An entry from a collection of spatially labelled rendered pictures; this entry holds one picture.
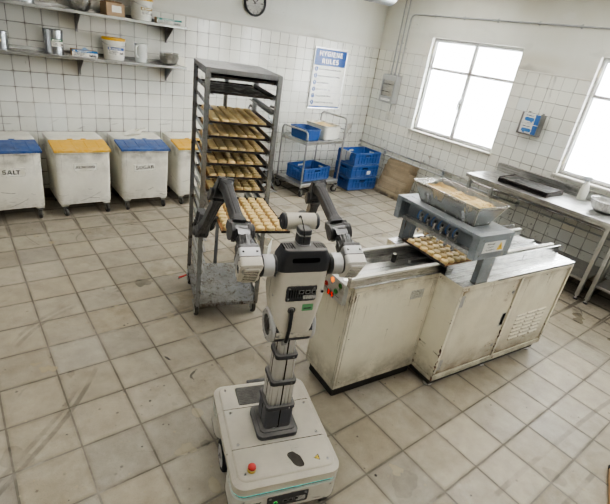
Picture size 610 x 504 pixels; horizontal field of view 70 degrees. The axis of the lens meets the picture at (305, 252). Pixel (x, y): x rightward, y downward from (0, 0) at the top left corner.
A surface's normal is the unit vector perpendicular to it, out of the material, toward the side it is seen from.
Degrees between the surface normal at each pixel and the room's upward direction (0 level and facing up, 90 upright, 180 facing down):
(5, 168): 92
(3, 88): 90
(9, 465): 0
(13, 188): 91
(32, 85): 90
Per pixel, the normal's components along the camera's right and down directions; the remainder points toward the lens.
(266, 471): 0.15, -0.89
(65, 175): 0.57, 0.46
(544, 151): -0.79, 0.16
